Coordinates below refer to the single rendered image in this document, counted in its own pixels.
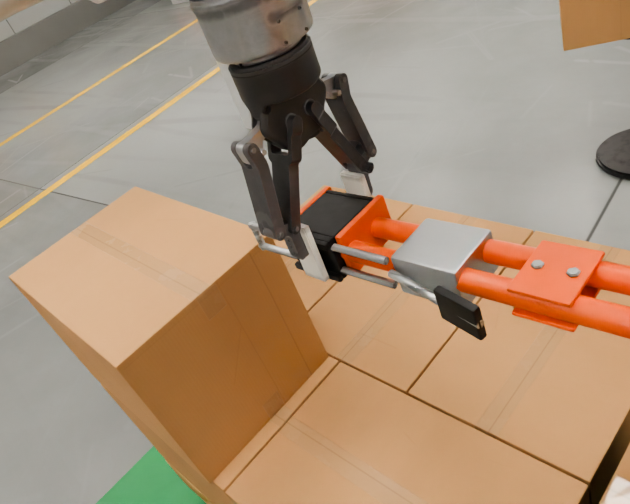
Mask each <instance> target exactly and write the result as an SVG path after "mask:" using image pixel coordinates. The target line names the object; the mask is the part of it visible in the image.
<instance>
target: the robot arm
mask: <svg viewBox="0 0 630 504"><path fill-rule="evenodd" d="M43 1H45V0H0V22H2V21H3V20H5V19H7V18H9V17H11V16H13V15H14V14H16V13H18V12H20V11H22V10H24V9H27V8H29V7H31V6H33V5H36V4H38V3H40V2H43ZM189 2H190V7H191V10H192V12H193V13H194V14H195V15H196V18H197V20H198V22H199V25H200V27H201V29H202V31H203V34H204V36H205V38H206V40H207V43H208V45H209V47H210V49H211V52H212V54H213V56H214V58H215V60H217V61H218V62H220V63H222V64H227V65H229V67H228V70H229V72H230V74H231V77H232V79H233V81H234V84H235V86H236V88H237V90H238V93H239V95H240V97H241V100H242V101H243V103H244V104H245V105H246V107H247V108H248V110H249V111H250V114H251V126H252V130H251V132H250V133H249V134H248V135H247V136H246V137H245V138H244V139H243V140H242V141H237V140H236V141H233V142H232V144H231V147H230V148H231V152H232V153H233V155H234V156H235V158H236V159H237V160H238V162H239V163H240V165H241V167H242V170H243V174H244V177H245V181H246V184H247V188H248V191H249V195H250V198H251V202H252V205H253V209H254V212H255V216H256V219H257V223H258V227H259V230H260V233H261V235H263V236H266V237H269V238H272V239H275V240H278V241H283V240H284V241H285V243H286V245H287V248H288V250H289V252H290V254H291V255H292V256H293V257H295V258H298V259H299V260H300V262H301V264H302V266H303V269H304V271H305V273H306V275H308V276H311V277H314V278H316V279H319V280H321V281H324V282H326V281H327V280H328V279H329V275H328V272H327V270H326V268H325V265H324V263H323V260H322V258H321V255H320V253H319V250H318V248H317V246H316V243H315V240H314V238H313V236H312V233H311V231H310V228H309V226H308V225H305V224H302V223H301V216H300V191H299V163H300V162H301V160H302V148H303V147H304V146H305V144H306V143H307V142H308V140H309V139H312V138H314V137H315V138H316V139H317V140H318V141H319V142H320V143H321V144H322V145H323V146H324V147H325V148H326V149H327V150H328V151H329V152H330V153H331V154H332V155H333V157H334V158H335V159H336V160H337V161H338V162H339V163H340V164H341V165H342V166H343V167H344V168H345V169H348V171H345V170H343V171H342V172H341V173H340V176H341V179H342V181H343V184H344V187H345V190H346V192H347V193H350V194H356V195H362V196H368V197H372V196H371V194H372V193H373V188H372V185H371V182H370V179H369V176H368V173H371V172H372V171H373V169H374V164H373V163H372V162H368V161H369V159H370V157H375V155H376V153H377V149H376V146H375V144H374V142H373V140H372V138H371V136H370V134H369V132H368V130H367V127H366V125H365V123H364V121H363V119H362V117H361V115H360V113H359V111H358V109H357V107H356V105H355V103H354V100H353V98H352V96H351V93H350V88H349V82H348V77H347V75H346V74H345V73H327V72H326V73H323V75H322V77H321V79H320V74H321V68H320V65H319V62H318V59H317V56H316V53H315V50H314V47H313V44H312V41H311V38H310V36H309V35H308V34H306V33H307V32H308V31H309V30H310V28H311V26H312V24H313V17H312V14H311V11H310V8H309V4H308V1H307V0H189ZM325 99H326V102H327V104H328V106H329V108H330V110H331V112H332V114H333V116H334V118H335V120H336V122H337V124H338V125H339V127H340V129H341V131H342V133H343V134H342V133H341V132H340V131H339V130H338V129H337V127H336V126H337V124H336V123H335V121H334V120H333V119H332V118H331V117H330V116H329V115H328V114H327V112H326V111H325V110H324V106H325ZM264 140H265V141H267V150H268V158H269V160H270V161H271V163H272V176H271V172H270V168H269V165H268V163H267V160H266V159H265V157H264V156H265V155H266V154H267V151H266V150H265V149H264V148H263V141H264ZM281 149H284V150H288V152H283V151H282V150H281ZM272 179H273V180H272Z"/></svg>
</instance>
